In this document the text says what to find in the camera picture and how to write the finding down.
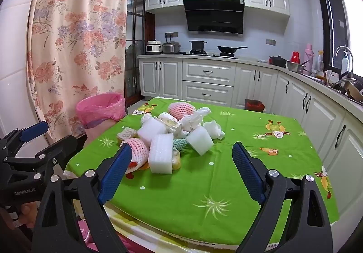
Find steel mixing bowl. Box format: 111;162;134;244
286;60;306;73

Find black stock pot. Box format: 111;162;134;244
189;40;208;52

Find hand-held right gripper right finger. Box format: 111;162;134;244
232;142;333;253

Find white tissue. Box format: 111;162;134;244
204;120;226;140

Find person's left hand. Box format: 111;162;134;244
3;202;39;228

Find floral curtain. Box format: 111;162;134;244
26;0;130;143

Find white foam block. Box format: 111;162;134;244
137;122;168;144
186;126;214;156
148;133;174;174

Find white rice cooker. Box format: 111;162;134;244
146;40;162;55

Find brown framed glass door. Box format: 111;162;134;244
125;0;156;107

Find steel pressure cooker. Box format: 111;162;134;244
162;37;182;55

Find white soap bottle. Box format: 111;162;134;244
341;51;349;76

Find white lower kitchen cabinets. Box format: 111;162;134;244
138;56;363;225

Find black range hood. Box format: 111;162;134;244
183;0;245;35

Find black frying pan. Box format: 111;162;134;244
217;46;248;55

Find pink-bagged waste bin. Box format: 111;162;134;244
76;93;126;146

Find yellow sponge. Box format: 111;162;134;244
172;149;182;171

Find small red bin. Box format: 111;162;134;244
244;99;265;112

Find pale yellow spray bottle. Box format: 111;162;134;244
315;50;324;77

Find white plastic bag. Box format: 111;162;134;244
180;107;212;132

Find cluttered kitchen sink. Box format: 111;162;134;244
323;70;363;106

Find pale printed undercloth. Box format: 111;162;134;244
103;205;284;253

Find black gas stove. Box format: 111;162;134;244
183;50;239;60

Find chrome faucet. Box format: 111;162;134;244
334;46;355;77

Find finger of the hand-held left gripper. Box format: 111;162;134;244
4;134;78;180
0;121;49;157

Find pink thermos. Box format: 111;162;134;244
303;44;315;76

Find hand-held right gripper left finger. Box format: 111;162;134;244
32;143;133;253

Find green printed tablecloth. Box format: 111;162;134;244
63;96;341;248

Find dark framed window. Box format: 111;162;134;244
315;0;363;83

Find black clay pot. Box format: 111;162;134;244
269;55;287;67

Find teal patterned wrapper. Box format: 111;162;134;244
173;139;190;154

